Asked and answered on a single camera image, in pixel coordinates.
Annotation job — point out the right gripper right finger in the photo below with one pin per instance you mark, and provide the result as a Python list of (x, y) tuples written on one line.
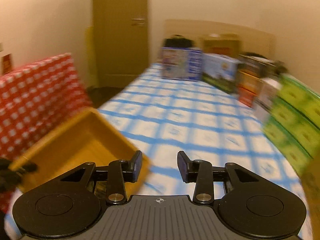
[(183, 163)]

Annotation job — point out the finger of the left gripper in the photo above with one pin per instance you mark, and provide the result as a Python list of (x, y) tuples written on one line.
[(28, 167)]

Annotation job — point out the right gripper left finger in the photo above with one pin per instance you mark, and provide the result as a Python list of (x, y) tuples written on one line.
[(135, 165)]

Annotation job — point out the gold plastic tray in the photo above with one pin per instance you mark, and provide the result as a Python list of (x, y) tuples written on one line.
[(86, 137)]

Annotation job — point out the blue white checked bedsheet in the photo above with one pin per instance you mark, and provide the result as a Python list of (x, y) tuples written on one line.
[(162, 117)]

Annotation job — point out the red white checked cloth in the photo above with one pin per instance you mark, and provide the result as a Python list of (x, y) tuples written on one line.
[(35, 99)]

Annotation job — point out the red gift box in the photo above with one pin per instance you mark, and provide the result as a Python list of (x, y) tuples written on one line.
[(246, 97)]

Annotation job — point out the cow picture milk box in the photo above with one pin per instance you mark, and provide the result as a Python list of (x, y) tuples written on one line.
[(220, 71)]

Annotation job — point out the blue milk carton box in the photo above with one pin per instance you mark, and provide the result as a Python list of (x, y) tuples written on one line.
[(181, 63)]

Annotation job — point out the orange gift box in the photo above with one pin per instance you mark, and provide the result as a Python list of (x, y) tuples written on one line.
[(249, 82)]

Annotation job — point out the white portrait box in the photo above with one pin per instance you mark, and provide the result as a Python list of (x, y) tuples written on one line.
[(263, 102)]

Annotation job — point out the green tissue pack bundle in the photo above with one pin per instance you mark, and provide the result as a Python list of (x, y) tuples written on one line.
[(293, 125)]

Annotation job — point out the dark top gift box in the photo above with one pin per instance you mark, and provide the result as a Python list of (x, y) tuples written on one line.
[(257, 66)]

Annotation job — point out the black bag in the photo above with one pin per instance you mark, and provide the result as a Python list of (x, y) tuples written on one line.
[(178, 41)]

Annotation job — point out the large cardboard box right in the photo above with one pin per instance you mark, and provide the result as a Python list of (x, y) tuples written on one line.
[(311, 184)]

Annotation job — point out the brown cardboard box rear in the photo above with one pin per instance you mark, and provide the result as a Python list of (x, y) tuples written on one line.
[(223, 44)]

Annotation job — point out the brown wooden door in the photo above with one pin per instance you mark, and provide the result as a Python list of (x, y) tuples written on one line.
[(121, 40)]

